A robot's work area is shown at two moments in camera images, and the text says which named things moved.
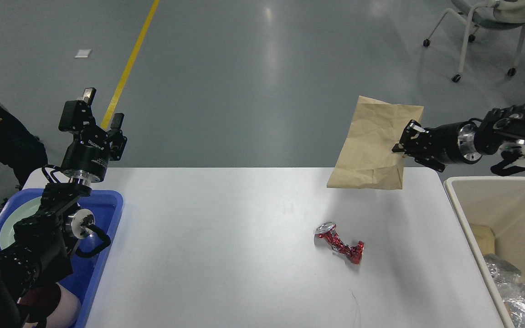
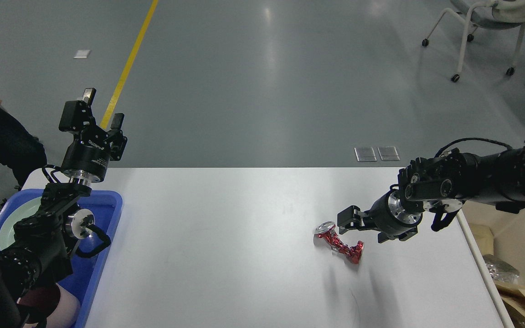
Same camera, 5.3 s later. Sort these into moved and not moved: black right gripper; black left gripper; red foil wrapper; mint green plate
Moved: black right gripper
Not moved: mint green plate; red foil wrapper; black left gripper
